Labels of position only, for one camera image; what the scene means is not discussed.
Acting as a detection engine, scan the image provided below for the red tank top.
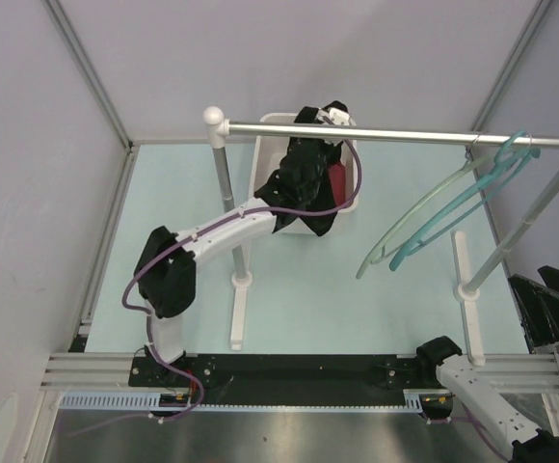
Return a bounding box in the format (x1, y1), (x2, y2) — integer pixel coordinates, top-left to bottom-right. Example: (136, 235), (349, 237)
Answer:
(328, 162), (346, 206)

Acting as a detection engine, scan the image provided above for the black tank top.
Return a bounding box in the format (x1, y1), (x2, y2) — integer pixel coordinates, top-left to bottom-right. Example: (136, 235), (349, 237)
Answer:
(253, 99), (351, 238)

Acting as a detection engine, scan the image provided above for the teal plastic hanger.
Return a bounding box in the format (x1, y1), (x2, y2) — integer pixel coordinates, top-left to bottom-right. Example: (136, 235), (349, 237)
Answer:
(370, 130), (541, 271)

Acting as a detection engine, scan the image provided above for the mint green wire hanger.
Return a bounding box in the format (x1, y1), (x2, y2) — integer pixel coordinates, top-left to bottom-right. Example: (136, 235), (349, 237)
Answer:
(355, 135), (534, 281)

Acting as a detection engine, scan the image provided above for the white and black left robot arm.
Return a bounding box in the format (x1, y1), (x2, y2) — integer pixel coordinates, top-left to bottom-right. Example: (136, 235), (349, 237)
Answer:
(133, 136), (355, 386)

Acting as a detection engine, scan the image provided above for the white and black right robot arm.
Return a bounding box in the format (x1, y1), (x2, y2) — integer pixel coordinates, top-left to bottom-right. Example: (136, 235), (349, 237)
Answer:
(415, 266), (559, 462)

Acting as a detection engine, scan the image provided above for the white plastic basket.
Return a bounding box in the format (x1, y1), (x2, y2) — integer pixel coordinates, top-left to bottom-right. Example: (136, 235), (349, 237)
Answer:
(249, 113), (358, 235)

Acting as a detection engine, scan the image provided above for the silver and white clothes rack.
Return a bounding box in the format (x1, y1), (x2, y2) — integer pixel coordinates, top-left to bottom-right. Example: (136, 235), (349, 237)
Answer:
(203, 106), (559, 367)

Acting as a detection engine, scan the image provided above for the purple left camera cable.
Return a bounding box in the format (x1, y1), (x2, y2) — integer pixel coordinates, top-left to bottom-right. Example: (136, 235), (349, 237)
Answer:
(121, 115), (363, 401)

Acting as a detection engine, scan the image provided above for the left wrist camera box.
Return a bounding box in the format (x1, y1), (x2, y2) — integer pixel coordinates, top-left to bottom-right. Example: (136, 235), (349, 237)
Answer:
(327, 108), (353, 126)

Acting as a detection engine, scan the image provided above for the white slotted cable duct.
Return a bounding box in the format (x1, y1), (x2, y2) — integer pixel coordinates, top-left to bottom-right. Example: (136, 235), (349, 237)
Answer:
(60, 389), (428, 416)

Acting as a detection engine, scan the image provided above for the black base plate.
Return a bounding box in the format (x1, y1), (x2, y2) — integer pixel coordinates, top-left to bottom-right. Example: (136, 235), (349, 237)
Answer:
(128, 353), (454, 421)

